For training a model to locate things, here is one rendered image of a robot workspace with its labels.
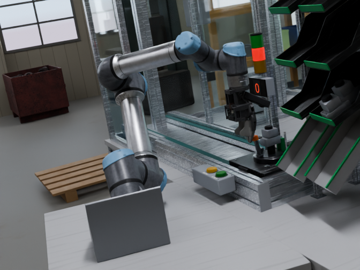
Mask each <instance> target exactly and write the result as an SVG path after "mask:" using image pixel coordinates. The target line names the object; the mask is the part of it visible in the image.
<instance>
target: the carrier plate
mask: <svg viewBox="0 0 360 270"><path fill-rule="evenodd" d="M254 153H255V152H254ZM254 153H251V154H248V155H244V156H241V157H238V158H235V159H232V160H229V164H230V165H231V166H233V167H236V168H238V166H241V167H244V168H246V169H248V170H249V173H251V174H253V175H255V176H258V177H260V178H263V177H266V176H269V175H272V174H275V173H278V172H281V171H283V170H282V169H280V168H279V167H277V166H276V164H258V163H255V162H254V160H253V155H254ZM266 165H269V166H270V169H265V168H264V166H266Z"/></svg>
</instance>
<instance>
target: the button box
mask: <svg viewBox="0 0 360 270"><path fill-rule="evenodd" d="M209 167H213V166H212V165H210V164H207V163H206V164H203V165H200V166H197V167H193V168H192V174H193V181H194V182H195V183H197V184H199V185H201V186H203V187H205V188H206V189H208V190H210V191H212V192H214V193H216V194H218V195H220V196H221V195H224V194H227V193H230V192H233V191H236V184H235V177H234V175H232V174H230V173H228V172H227V175H226V176H223V177H216V175H215V173H216V172H218V171H223V170H221V169H219V168H217V171H216V172H207V171H206V169H207V168H209Z"/></svg>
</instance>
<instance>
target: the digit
mask: <svg viewBox="0 0 360 270"><path fill-rule="evenodd" d="M253 86H254V94H258V95H261V90H260V81H259V80H253Z"/></svg>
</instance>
